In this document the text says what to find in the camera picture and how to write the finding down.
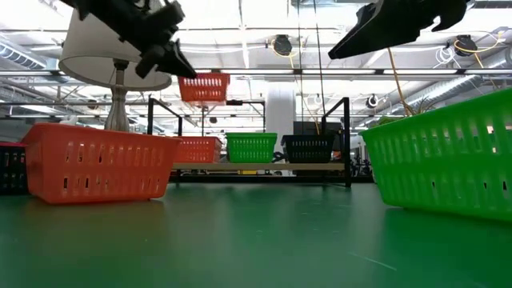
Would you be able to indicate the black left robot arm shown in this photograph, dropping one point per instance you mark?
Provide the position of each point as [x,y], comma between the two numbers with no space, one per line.
[96,12]

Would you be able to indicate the white shade silver table lamp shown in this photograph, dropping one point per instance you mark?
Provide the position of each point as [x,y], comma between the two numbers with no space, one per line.
[84,56]

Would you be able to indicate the black aluminium rig frame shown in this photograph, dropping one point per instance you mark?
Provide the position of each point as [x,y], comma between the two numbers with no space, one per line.
[240,179]

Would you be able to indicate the green plastic slotted basket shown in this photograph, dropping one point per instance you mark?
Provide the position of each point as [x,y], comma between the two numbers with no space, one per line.
[251,135]
[251,160]
[440,168]

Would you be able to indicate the green table mat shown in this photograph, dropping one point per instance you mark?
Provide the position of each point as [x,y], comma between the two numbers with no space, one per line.
[256,240]

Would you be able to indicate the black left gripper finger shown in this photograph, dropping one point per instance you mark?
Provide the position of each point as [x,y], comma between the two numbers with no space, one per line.
[176,64]

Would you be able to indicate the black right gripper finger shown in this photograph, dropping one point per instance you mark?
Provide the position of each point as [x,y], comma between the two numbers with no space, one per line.
[392,24]

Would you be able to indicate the orange plastic slotted basket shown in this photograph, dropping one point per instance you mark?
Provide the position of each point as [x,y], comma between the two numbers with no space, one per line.
[204,95]
[200,138]
[100,172]

